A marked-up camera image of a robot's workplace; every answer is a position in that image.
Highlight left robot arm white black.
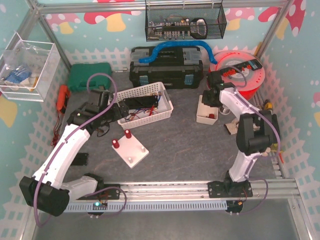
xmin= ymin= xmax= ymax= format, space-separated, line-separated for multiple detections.
xmin=19 ymin=72 xmax=128 ymax=228

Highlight blue white glove in box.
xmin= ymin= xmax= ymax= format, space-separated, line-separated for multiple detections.
xmin=4 ymin=66 xmax=32 ymax=86

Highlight clear acrylic wall box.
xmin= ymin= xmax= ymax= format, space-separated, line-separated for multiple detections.
xmin=0 ymin=32 xmax=61 ymax=102

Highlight red multimeter probe leads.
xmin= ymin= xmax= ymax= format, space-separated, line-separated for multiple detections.
xmin=50 ymin=112 xmax=62 ymax=147

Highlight yellow black screwdriver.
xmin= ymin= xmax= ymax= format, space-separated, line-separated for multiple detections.
xmin=263 ymin=99 xmax=273 ymax=111

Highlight green plastic tool case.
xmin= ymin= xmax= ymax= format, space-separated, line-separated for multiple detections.
xmin=67 ymin=62 xmax=112 ymax=93

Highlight white peg base plate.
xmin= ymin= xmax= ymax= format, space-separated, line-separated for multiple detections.
xmin=111 ymin=134 xmax=150 ymax=169

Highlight large red spring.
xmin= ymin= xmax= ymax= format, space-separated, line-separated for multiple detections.
xmin=124 ymin=129 xmax=132 ymax=139
xmin=112 ymin=139 xmax=120 ymax=149

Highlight white small parts box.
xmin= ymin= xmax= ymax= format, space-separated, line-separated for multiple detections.
xmin=196 ymin=95 xmax=219 ymax=125

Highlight black battery holder in basket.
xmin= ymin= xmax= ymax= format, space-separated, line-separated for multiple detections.
xmin=123 ymin=95 xmax=159 ymax=110

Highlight grey slotted cable duct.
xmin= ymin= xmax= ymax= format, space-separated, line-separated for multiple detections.
xmin=64 ymin=200 xmax=228 ymax=213

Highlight blue corrugated hose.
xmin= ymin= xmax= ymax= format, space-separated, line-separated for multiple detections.
xmin=138 ymin=40 xmax=218 ymax=65

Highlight black bracket on floor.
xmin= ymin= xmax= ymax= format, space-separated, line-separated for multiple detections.
xmin=71 ymin=152 xmax=89 ymax=166

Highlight white work glove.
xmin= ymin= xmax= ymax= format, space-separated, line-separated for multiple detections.
xmin=224 ymin=118 xmax=271 ymax=157

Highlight black toolbox with blue latches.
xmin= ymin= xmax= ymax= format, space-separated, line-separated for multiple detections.
xmin=129 ymin=46 xmax=204 ymax=89

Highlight red filament spool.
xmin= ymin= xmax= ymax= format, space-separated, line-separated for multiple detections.
xmin=208 ymin=50 xmax=265 ymax=100

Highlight orange multimeter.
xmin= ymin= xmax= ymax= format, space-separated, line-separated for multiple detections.
xmin=56 ymin=84 xmax=71 ymax=114

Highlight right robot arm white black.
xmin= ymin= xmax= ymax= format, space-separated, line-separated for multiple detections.
xmin=202 ymin=71 xmax=281 ymax=183

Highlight black wire mesh basket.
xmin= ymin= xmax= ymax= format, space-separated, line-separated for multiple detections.
xmin=145 ymin=0 xmax=227 ymax=42

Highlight white plastic perforated basket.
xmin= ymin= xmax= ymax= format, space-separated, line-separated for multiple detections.
xmin=116 ymin=82 xmax=174 ymax=130

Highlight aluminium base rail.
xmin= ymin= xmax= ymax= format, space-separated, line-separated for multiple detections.
xmin=120 ymin=178 xmax=301 ymax=202

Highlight red spring in box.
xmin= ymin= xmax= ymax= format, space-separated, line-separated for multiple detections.
xmin=208 ymin=113 xmax=215 ymax=119

